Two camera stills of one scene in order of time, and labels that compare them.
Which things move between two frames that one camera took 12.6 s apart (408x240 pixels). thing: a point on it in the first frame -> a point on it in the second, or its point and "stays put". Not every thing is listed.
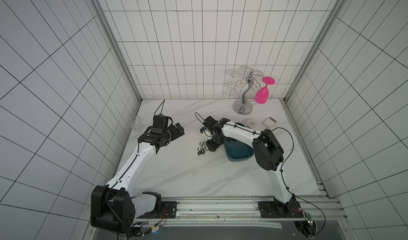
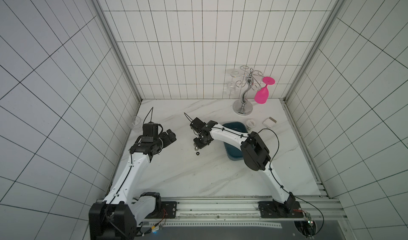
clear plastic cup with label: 251,123 stays put
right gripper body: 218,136 -> 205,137
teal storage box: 235,150 stays put
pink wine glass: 262,95 stays put
